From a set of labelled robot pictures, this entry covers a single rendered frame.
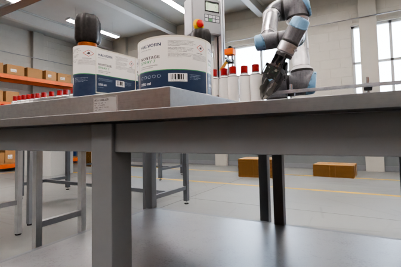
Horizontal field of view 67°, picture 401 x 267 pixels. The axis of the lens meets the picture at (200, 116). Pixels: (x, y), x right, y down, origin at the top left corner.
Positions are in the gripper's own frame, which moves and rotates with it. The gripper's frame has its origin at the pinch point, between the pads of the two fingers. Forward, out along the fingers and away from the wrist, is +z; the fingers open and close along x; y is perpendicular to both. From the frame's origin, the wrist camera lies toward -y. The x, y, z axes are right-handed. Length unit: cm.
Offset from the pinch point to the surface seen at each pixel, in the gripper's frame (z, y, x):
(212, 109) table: 1, 85, 21
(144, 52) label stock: 0, 69, -11
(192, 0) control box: -27, 1, -55
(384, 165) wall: 39, -532, 95
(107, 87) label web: 17, 56, -31
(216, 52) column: -9.3, -11.8, -37.4
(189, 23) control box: -16, 0, -52
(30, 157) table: 141, -34, -179
